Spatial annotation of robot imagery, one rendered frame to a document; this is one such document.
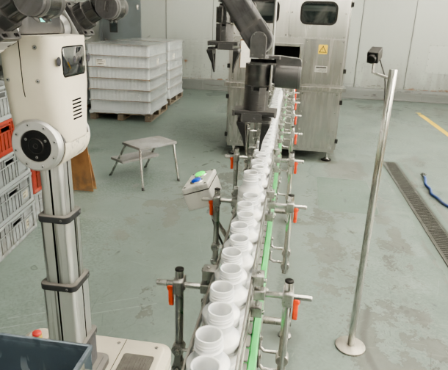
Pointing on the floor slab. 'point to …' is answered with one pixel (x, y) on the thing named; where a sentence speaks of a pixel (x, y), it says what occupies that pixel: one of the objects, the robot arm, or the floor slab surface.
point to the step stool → (144, 153)
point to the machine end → (309, 77)
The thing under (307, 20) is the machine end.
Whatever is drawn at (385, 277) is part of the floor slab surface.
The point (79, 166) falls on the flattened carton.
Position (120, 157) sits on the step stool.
